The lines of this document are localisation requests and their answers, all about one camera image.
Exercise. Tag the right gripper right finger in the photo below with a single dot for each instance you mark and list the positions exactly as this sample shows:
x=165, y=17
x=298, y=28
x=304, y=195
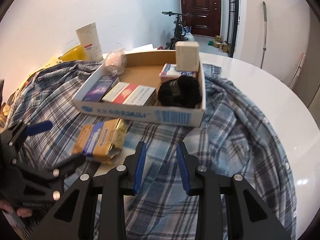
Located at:
x=248, y=216

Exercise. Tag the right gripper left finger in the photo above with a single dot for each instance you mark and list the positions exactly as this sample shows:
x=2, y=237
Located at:
x=73, y=216

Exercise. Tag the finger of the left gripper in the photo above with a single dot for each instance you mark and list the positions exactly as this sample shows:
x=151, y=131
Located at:
x=38, y=128

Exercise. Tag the yellow blue cigarette pack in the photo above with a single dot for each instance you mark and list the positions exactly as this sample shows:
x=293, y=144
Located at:
x=101, y=142

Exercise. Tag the dark blue purple box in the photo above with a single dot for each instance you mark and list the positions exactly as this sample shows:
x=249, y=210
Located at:
x=101, y=88

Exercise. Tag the red white cigarette carton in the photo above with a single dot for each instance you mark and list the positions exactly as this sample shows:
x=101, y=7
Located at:
x=130, y=94

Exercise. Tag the cardboard tray box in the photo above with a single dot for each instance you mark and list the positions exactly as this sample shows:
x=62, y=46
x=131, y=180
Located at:
x=143, y=69

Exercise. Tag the beige makeup sponge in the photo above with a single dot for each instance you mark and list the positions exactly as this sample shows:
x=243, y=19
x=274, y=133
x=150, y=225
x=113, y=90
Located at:
x=115, y=63

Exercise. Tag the black fuzzy pouch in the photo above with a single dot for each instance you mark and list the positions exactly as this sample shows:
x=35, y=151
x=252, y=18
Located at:
x=181, y=92

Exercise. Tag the pink blue patterned box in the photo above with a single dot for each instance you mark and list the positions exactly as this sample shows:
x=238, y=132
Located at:
x=169, y=72

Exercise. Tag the beige cardboard small box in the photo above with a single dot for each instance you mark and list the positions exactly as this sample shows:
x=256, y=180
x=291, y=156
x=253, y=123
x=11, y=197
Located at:
x=187, y=56

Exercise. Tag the person's left hand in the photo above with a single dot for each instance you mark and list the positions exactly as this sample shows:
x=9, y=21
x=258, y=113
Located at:
x=21, y=212

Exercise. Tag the yellow snack bag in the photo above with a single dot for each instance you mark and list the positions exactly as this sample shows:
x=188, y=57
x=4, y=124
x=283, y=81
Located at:
x=52, y=62

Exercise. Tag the blue plaid shirt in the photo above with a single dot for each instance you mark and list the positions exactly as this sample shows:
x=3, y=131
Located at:
x=234, y=137

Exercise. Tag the yellow plastic container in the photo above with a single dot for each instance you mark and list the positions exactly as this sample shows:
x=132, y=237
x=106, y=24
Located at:
x=74, y=54

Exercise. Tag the gold refrigerator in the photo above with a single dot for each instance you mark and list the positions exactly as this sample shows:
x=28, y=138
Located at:
x=307, y=83

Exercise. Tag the white foam boxes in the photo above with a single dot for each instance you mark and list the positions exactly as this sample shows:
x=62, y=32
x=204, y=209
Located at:
x=145, y=48

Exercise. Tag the pink white stick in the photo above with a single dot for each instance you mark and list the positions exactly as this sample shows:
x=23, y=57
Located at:
x=298, y=69

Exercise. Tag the black bicycle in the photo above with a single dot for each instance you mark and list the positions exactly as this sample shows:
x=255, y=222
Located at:
x=179, y=31

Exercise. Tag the white plastic bag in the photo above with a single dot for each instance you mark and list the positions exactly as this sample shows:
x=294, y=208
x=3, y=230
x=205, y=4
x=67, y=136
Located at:
x=190, y=37

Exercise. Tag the cardboard boxes on floor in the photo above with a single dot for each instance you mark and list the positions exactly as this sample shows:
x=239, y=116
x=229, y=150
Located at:
x=219, y=43

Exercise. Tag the dark red entrance door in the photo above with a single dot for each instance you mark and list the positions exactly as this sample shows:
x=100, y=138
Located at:
x=205, y=16

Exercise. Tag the black glass sliding door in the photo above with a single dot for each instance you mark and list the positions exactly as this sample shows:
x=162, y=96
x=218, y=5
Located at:
x=233, y=17

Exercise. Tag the mop with green handle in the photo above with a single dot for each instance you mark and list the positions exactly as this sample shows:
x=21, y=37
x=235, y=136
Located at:
x=265, y=34

